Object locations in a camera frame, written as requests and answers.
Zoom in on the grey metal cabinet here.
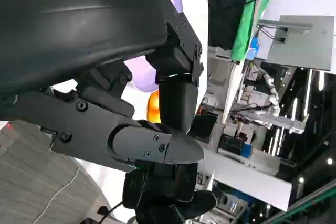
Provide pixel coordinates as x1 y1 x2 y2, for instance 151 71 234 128
258 15 336 72

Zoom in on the lilac plate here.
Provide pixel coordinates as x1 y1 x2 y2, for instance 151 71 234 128
124 0 184 93

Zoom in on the silver metal rail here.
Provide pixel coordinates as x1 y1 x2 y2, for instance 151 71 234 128
230 110 309 133

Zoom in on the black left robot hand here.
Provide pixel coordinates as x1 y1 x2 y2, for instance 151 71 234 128
0 0 218 224

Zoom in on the blue box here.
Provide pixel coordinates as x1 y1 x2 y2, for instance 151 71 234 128
246 36 263 61

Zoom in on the orange toy bread roll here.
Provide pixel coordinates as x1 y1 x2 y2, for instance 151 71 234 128
146 89 162 124

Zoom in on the thin white cable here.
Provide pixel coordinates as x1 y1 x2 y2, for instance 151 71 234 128
33 167 80 221

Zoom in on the white desk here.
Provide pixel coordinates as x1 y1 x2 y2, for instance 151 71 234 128
203 147 292 212

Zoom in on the green cloth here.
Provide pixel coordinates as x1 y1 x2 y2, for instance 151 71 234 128
230 0 277 64

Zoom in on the black cable with plug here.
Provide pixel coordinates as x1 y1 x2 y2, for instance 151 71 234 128
96 200 124 220

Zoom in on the black cloth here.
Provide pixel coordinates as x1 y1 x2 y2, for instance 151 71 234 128
204 0 259 51

